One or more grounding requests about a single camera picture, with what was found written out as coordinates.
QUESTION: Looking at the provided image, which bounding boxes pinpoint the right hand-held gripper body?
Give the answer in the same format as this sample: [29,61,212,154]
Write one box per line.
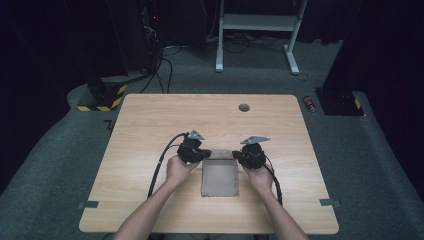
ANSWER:
[239,134,271,170]

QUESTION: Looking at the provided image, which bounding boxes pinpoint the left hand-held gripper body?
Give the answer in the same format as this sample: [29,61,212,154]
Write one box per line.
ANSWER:
[176,129,206,164]

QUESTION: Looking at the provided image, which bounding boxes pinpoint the beige cloth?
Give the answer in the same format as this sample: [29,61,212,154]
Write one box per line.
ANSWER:
[200,149,240,198]

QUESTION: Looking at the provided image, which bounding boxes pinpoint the person's left hand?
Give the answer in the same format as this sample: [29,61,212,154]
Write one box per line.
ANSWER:
[165,154,201,188]

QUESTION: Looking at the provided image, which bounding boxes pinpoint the person's right hand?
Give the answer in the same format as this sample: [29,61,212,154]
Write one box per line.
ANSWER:
[242,162,275,195]

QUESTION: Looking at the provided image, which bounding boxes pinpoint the red can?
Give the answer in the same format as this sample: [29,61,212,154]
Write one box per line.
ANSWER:
[302,95,317,113]

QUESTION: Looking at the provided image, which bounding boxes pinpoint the grey tape strip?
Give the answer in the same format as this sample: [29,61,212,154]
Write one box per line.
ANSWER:
[319,198,342,208]
[77,200,100,210]

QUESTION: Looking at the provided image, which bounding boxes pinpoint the black yellow striped stand base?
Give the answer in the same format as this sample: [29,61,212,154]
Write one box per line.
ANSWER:
[76,76,128,113]

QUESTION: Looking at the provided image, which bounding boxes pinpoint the black equipment rack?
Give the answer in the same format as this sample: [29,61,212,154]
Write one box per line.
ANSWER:
[139,0,165,73]

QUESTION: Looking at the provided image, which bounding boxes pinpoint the white metal stand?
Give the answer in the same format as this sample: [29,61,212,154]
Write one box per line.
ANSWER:
[215,0,309,76]

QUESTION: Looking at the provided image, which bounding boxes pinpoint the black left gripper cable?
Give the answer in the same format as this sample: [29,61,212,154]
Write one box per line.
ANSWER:
[147,132,190,199]

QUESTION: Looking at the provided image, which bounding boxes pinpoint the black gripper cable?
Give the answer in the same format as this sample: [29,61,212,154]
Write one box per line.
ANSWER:
[263,162,284,206]
[147,132,190,199]

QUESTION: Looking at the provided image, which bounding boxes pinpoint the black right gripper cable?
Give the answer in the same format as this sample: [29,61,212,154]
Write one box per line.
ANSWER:
[263,162,284,206]

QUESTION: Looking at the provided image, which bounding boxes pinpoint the black floor cables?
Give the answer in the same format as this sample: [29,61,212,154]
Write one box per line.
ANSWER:
[139,43,183,95]

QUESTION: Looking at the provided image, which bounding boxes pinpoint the cable bundle under stand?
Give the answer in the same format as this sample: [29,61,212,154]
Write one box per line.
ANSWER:
[205,31,288,54]

